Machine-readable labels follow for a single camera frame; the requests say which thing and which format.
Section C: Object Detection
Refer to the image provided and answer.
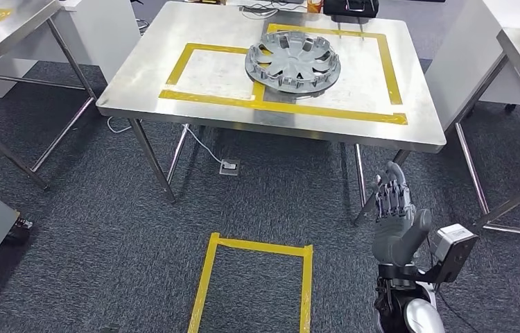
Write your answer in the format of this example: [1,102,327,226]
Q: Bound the silver plastic wheel hubcap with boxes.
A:
[244,30,342,96]

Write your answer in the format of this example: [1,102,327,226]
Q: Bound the metal floor socket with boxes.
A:
[218,157,241,177]

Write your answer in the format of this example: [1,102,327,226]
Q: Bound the yellow floor tape square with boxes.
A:
[187,232,314,333]

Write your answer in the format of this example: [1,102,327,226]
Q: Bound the black remote controller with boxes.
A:
[322,0,381,19]

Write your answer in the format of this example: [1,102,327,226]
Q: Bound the white cable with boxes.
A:
[105,115,225,165]

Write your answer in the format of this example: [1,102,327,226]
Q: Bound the tangled black white cables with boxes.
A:
[239,1,309,21]

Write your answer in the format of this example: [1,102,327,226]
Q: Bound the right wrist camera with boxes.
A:
[418,223,480,285]

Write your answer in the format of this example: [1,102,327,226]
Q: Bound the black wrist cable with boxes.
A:
[433,282,479,333]

